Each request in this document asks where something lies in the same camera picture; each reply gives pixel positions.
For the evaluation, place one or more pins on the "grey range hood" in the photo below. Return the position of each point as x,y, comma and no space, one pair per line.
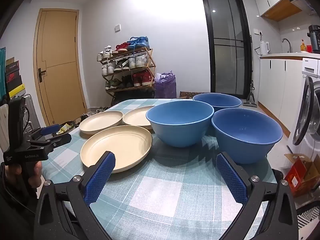
303,2

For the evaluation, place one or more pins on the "wooden door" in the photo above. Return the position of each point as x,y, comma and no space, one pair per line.
62,55

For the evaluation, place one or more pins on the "white electric kettle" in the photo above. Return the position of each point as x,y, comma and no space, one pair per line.
264,48

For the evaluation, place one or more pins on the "white base cabinets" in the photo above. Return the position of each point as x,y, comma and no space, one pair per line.
277,87

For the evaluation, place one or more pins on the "metal faucet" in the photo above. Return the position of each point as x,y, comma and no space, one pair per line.
288,43

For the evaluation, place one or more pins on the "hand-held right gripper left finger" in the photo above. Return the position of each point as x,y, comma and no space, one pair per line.
100,177

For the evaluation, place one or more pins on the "red and brown cardboard box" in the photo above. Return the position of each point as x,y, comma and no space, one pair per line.
300,175

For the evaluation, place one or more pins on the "purple plastic bag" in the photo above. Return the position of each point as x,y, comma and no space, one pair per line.
165,86

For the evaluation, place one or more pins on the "black countertop appliance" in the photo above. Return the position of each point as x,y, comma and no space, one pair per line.
315,38

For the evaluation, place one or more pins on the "person's left hand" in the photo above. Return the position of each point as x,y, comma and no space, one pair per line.
35,175

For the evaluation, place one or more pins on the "black-framed glass door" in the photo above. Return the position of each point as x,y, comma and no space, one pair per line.
225,42

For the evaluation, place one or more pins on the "cluster of loose shoes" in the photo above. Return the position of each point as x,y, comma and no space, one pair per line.
101,109

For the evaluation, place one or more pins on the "white washing machine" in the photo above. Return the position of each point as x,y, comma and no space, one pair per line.
311,105

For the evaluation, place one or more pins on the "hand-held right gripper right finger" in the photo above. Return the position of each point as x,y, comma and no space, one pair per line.
232,177

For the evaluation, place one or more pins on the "person's left forearm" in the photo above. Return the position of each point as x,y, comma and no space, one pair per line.
13,205

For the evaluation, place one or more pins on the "cream round plate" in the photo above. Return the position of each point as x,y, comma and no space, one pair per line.
100,121
136,117
125,142

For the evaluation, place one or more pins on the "brown circle-patterned cardboard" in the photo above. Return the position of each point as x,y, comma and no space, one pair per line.
186,95

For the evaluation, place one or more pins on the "white light switch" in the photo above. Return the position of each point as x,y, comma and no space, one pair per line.
117,28

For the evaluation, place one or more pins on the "black and white patterned rug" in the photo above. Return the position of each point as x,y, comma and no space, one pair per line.
310,216

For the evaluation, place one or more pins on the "grey stick vacuum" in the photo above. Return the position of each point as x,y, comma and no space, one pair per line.
250,92

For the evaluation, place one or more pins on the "blue bowl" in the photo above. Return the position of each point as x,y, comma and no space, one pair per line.
220,101
180,127
245,140

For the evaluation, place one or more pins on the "teal checked tablecloth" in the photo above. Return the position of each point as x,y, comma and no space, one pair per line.
162,192

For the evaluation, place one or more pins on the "yellow bottle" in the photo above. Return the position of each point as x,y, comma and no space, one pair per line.
303,46

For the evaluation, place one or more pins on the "stack of shoe boxes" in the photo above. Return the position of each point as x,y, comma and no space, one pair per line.
13,77

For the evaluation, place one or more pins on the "wooden shoe rack with shoes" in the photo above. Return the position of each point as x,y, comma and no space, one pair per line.
135,61

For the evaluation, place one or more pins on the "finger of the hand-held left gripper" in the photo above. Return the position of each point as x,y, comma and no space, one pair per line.
50,129
60,139

